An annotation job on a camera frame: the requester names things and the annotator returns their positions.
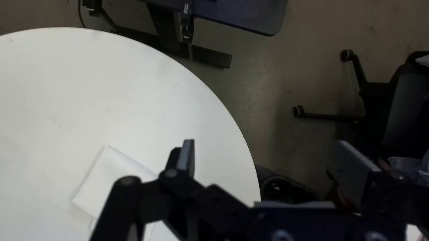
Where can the white towel with red stripes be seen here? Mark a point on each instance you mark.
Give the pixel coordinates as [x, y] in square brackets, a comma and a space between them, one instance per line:
[109, 166]

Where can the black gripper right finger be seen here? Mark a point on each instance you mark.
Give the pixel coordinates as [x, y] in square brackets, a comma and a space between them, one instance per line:
[392, 197]

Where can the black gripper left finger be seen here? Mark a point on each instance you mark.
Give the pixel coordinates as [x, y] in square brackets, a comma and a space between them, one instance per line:
[190, 211]

